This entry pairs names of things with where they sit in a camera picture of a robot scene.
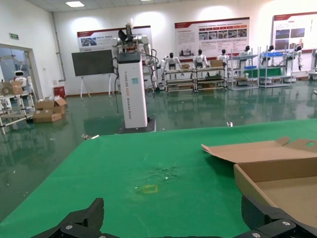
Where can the metal table clamp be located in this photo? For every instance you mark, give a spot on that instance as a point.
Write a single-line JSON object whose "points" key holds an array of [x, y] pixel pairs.
{"points": [[229, 124], [90, 136]]}

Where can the red-topped wall poster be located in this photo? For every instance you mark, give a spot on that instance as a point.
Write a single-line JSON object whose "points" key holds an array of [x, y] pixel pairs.
{"points": [[210, 42], [99, 37], [292, 27]]}

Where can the flat closed brown carton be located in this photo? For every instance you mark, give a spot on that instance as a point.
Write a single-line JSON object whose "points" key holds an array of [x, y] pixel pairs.
{"points": [[44, 116]]}

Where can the green exit sign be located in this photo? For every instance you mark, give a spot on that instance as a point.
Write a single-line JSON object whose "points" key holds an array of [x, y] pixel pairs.
{"points": [[14, 36]]}

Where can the white tube frame rack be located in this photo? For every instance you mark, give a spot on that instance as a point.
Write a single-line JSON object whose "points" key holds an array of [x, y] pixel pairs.
{"points": [[17, 118]]}

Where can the tube workbench with green panel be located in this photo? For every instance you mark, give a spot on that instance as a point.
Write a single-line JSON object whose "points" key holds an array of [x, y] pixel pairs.
{"points": [[270, 73], [250, 73]]}

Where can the white humanoid robot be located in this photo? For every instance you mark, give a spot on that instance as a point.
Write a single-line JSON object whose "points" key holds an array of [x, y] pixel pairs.
{"points": [[271, 47], [298, 53], [200, 59], [171, 62], [245, 52], [223, 57]]}

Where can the white machine cabinet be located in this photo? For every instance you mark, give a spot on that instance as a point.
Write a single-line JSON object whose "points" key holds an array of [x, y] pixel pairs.
{"points": [[314, 62]]}

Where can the white tube frame workbench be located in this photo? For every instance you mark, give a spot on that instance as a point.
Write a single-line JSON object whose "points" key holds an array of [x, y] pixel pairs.
{"points": [[210, 79], [179, 81]]}

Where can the open brown shipping carton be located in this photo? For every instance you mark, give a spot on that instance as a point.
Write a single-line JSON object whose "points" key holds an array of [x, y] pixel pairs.
{"points": [[58, 107]]}

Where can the small white service robot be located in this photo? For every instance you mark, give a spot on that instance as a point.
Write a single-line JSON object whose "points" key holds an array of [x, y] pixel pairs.
{"points": [[19, 79]]}

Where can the open cardboard box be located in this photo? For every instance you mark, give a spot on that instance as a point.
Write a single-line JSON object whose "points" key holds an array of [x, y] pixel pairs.
{"points": [[260, 153]]}

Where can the brown carton with hole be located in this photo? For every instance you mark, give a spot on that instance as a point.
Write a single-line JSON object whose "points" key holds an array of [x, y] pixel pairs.
{"points": [[16, 88]]}

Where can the glass doorway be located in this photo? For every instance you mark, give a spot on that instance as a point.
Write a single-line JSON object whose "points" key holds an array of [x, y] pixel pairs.
{"points": [[15, 57]]}

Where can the dark screen on stand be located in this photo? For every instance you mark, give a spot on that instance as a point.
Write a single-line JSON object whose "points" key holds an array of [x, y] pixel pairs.
{"points": [[91, 62]]}

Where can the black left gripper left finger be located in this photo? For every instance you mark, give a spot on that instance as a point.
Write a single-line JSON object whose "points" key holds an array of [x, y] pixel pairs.
{"points": [[81, 223]]}

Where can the green tablecloth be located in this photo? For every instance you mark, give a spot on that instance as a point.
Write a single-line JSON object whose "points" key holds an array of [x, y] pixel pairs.
{"points": [[148, 153]]}

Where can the grey wall pipe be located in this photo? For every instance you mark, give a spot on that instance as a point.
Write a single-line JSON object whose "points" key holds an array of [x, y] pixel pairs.
{"points": [[59, 49]]}

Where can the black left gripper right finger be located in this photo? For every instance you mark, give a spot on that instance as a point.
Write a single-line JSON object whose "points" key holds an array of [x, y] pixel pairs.
{"points": [[257, 215]]}

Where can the medium brown carton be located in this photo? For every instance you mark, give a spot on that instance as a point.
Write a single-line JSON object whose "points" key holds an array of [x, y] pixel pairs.
{"points": [[216, 63]]}

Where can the small brown carton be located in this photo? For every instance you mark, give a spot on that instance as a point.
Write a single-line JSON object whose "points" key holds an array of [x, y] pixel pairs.
{"points": [[185, 66]]}

